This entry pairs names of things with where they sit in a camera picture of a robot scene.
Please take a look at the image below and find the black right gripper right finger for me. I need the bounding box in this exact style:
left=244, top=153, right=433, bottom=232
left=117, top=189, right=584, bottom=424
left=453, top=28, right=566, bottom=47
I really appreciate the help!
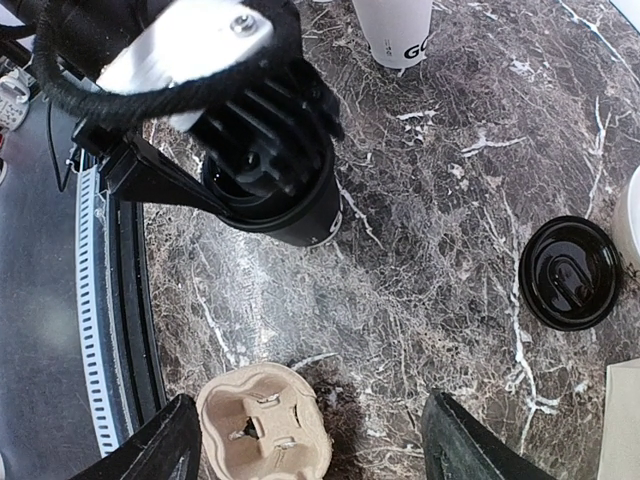
left=421, top=389, right=551, bottom=480

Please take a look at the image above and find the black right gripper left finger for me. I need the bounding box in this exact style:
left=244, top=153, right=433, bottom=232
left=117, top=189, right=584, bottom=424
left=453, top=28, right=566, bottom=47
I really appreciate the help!
left=72, top=394, right=202, bottom=480

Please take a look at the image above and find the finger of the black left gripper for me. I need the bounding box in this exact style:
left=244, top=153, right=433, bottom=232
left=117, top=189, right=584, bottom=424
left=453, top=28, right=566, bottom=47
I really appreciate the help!
left=102, top=133, right=225, bottom=216

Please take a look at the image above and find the black and white paper cup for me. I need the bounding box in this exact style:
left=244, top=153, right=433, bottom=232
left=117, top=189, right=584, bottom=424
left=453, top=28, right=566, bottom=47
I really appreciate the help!
left=202, top=149, right=344, bottom=249

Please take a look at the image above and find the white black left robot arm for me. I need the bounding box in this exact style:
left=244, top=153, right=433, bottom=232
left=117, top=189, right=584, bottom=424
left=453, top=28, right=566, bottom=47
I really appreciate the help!
left=1, top=1, right=229, bottom=216

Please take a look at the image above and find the brown cardboard cup carrier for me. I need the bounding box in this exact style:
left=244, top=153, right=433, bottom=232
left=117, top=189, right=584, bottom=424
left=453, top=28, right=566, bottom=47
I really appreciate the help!
left=196, top=362, right=333, bottom=479

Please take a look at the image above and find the blue checkered paper bag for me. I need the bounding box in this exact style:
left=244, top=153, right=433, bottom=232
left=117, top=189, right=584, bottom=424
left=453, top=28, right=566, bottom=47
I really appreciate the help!
left=597, top=359, right=640, bottom=480

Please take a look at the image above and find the stack of black lids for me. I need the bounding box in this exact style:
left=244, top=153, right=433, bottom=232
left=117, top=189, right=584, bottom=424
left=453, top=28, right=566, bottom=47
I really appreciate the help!
left=518, top=216, right=623, bottom=332

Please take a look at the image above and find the white ceramic bowl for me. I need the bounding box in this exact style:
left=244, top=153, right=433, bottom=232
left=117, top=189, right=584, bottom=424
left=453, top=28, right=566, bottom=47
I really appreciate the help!
left=611, top=167, right=640, bottom=278

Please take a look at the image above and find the white cup holding straws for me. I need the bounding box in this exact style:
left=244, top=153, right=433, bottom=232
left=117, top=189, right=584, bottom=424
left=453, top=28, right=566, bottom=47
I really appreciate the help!
left=352, top=0, right=433, bottom=70

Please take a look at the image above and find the black table edge rail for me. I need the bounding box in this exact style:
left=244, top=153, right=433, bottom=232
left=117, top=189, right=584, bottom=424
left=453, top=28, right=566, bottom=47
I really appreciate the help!
left=106, top=196, right=167, bottom=431

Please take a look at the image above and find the white slotted cable duct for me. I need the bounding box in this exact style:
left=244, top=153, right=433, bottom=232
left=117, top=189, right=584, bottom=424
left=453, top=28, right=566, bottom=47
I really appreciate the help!
left=75, top=167, right=120, bottom=457

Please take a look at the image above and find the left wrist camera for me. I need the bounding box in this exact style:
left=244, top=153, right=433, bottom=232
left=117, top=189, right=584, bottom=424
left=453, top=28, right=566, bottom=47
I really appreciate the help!
left=97, top=0, right=346, bottom=196

